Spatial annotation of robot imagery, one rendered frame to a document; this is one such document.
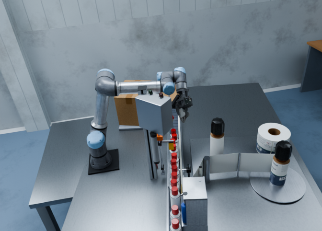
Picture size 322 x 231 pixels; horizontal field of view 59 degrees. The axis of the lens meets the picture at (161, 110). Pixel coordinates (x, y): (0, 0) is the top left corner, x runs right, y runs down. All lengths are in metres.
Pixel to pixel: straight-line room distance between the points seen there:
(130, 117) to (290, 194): 1.28
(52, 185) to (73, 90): 2.16
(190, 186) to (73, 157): 1.07
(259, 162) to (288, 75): 3.06
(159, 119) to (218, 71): 2.81
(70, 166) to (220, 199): 1.07
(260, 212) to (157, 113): 0.77
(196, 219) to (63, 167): 1.07
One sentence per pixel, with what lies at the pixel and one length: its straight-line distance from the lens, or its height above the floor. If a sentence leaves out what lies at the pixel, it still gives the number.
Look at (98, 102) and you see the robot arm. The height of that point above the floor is 1.27.
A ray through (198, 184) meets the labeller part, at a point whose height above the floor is 1.14.
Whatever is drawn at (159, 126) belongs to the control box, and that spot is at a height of 1.34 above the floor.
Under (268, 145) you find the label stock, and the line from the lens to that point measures 1.95.
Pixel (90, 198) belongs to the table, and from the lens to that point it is 1.89.
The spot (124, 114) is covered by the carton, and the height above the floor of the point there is 0.96.
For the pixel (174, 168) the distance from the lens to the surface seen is 1.59.
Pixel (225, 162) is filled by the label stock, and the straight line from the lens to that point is 1.75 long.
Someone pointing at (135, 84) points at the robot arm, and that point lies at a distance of 1.72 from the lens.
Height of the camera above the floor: 2.20
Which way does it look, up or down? 33 degrees down
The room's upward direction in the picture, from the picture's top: 5 degrees counter-clockwise
